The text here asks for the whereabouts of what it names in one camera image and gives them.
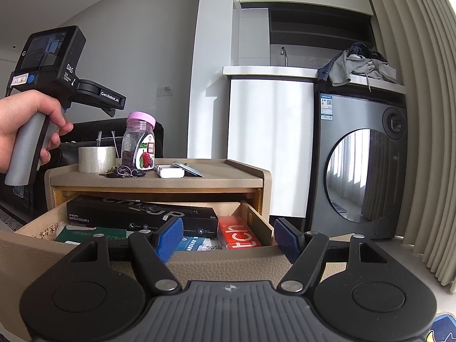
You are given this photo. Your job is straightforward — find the beige leather drawer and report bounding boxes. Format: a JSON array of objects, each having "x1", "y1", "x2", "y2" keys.
[{"x1": 0, "y1": 201, "x2": 361, "y2": 342}]

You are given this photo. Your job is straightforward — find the green box in drawer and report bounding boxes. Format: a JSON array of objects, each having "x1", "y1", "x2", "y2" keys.
[{"x1": 55, "y1": 225, "x2": 131, "y2": 245}]

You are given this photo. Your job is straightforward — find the blue booklet in drawer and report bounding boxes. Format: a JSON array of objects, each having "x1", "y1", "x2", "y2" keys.
[{"x1": 176, "y1": 236, "x2": 205, "y2": 252}]

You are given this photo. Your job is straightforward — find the person's left hand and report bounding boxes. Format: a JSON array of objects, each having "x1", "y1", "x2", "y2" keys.
[{"x1": 0, "y1": 89, "x2": 74, "y2": 174}]

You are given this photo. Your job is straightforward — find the pink lid plastic jar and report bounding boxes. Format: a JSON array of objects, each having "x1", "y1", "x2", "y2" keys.
[{"x1": 121, "y1": 111, "x2": 155, "y2": 171}]

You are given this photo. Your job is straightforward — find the clear tape roll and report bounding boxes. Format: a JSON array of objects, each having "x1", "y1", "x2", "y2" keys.
[{"x1": 78, "y1": 147, "x2": 117, "y2": 174}]

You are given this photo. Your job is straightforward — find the bunch of keys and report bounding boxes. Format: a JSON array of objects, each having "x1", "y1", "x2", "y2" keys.
[{"x1": 101, "y1": 164, "x2": 146, "y2": 178}]

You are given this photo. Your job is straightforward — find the long black product box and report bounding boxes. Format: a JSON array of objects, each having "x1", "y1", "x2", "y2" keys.
[{"x1": 66, "y1": 195, "x2": 219, "y2": 239}]

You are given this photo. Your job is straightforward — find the small white box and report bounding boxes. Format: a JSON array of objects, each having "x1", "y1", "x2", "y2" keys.
[{"x1": 155, "y1": 164, "x2": 185, "y2": 179}]

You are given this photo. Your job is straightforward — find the beige leather nightstand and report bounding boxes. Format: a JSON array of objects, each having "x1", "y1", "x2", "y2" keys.
[{"x1": 44, "y1": 158, "x2": 272, "y2": 221}]

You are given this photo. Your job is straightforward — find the red orange box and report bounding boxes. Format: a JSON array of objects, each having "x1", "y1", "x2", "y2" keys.
[{"x1": 218, "y1": 215, "x2": 262, "y2": 249}]

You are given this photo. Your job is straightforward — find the grey front-load washing machine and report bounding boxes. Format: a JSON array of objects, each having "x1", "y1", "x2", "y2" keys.
[{"x1": 304, "y1": 84, "x2": 407, "y2": 239}]

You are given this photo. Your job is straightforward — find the white counter cabinet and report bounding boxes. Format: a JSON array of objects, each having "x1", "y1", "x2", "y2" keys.
[{"x1": 223, "y1": 66, "x2": 405, "y2": 226}]

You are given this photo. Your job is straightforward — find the chrome faucet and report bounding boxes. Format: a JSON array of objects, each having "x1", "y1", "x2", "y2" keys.
[{"x1": 280, "y1": 46, "x2": 288, "y2": 66}]

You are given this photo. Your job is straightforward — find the pile of grey clothes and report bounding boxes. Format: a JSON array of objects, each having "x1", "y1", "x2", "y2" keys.
[{"x1": 317, "y1": 42, "x2": 397, "y2": 88}]

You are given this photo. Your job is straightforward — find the beige pleated curtain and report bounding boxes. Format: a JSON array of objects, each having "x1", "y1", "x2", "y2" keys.
[{"x1": 371, "y1": 0, "x2": 455, "y2": 292}]

